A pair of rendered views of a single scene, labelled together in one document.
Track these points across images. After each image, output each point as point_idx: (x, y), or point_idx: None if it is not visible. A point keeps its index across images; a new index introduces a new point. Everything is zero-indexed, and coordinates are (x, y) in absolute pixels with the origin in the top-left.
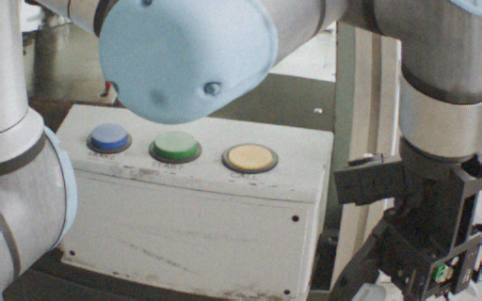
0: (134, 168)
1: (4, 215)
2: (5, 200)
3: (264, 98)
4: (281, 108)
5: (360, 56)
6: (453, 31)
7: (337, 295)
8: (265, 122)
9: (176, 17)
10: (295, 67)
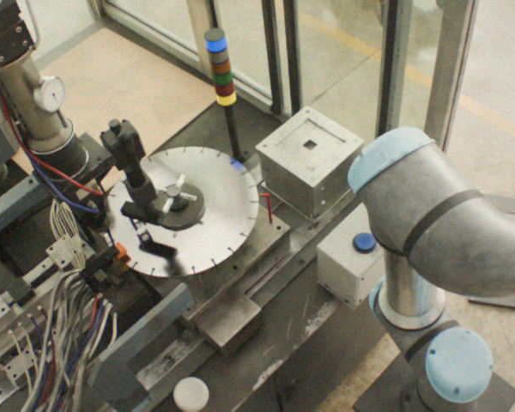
0: None
1: (453, 318)
2: (447, 313)
3: (337, 172)
4: (343, 170)
5: (442, 137)
6: None
7: None
8: (338, 179)
9: None
10: (340, 151)
